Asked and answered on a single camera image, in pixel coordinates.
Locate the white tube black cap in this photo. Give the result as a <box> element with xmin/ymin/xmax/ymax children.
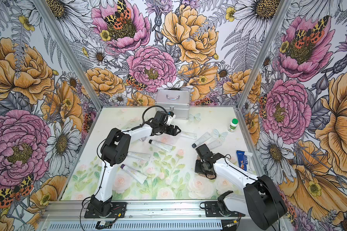
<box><xmin>149</xmin><ymin>140</ymin><xmax>173</xmax><ymax>152</ymax></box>

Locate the white tube red cap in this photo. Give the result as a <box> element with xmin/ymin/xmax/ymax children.
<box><xmin>207</xmin><ymin>140</ymin><xmax>223</xmax><ymax>150</ymax></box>

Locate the white tube purple cap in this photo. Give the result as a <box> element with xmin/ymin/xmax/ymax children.
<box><xmin>120</xmin><ymin>164</ymin><xmax>147</xmax><ymax>184</ymax></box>
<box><xmin>179</xmin><ymin>131</ymin><xmax>197</xmax><ymax>140</ymax></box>

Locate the white tube dark blue cap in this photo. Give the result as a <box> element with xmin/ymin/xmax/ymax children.
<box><xmin>192</xmin><ymin>132</ymin><xmax>211</xmax><ymax>148</ymax></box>

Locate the brown striped towel cloth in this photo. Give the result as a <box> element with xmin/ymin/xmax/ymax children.
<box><xmin>195</xmin><ymin>170</ymin><xmax>216</xmax><ymax>180</ymax></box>

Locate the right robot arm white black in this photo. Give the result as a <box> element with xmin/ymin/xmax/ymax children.
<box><xmin>192</xmin><ymin>144</ymin><xmax>288</xmax><ymax>231</ymax></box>

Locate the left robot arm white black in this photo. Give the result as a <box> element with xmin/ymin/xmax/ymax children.
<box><xmin>84</xmin><ymin>108</ymin><xmax>181</xmax><ymax>218</ymax></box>

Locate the silver aluminium first aid case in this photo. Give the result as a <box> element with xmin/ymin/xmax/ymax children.
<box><xmin>155</xmin><ymin>90</ymin><xmax>190</xmax><ymax>120</ymax></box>

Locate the blue white packet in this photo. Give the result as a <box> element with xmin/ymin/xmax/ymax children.
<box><xmin>236</xmin><ymin>150</ymin><xmax>253</xmax><ymax>171</ymax></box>

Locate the white bottle green cap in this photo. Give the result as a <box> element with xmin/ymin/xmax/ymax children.
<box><xmin>228</xmin><ymin>118</ymin><xmax>239</xmax><ymax>132</ymax></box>

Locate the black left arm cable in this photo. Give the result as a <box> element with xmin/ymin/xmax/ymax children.
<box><xmin>130</xmin><ymin>105</ymin><xmax>169</xmax><ymax>132</ymax></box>

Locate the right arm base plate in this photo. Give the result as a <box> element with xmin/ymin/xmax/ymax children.
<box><xmin>200</xmin><ymin>201</ymin><xmax>245</xmax><ymax>217</ymax></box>

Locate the white slotted cable duct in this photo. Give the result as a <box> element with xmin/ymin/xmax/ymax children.
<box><xmin>46</xmin><ymin>220</ymin><xmax>223</xmax><ymax>231</ymax></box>

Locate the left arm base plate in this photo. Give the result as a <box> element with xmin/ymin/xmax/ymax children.
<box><xmin>84</xmin><ymin>202</ymin><xmax>127</xmax><ymax>218</ymax></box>

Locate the aluminium front rail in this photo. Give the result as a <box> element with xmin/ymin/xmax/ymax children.
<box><xmin>40</xmin><ymin>200</ymin><xmax>210</xmax><ymax>222</ymax></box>

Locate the right aluminium corner post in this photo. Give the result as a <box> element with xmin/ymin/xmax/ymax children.
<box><xmin>236</xmin><ymin>0</ymin><xmax>292</xmax><ymax>111</ymax></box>

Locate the aluminium corner post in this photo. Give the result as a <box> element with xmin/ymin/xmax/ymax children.
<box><xmin>236</xmin><ymin>0</ymin><xmax>292</xmax><ymax>111</ymax></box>
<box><xmin>34</xmin><ymin>1</ymin><xmax>103</xmax><ymax>112</ymax></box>

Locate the left aluminium corner post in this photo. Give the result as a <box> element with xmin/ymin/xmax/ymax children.
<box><xmin>34</xmin><ymin>1</ymin><xmax>103</xmax><ymax>112</ymax></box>

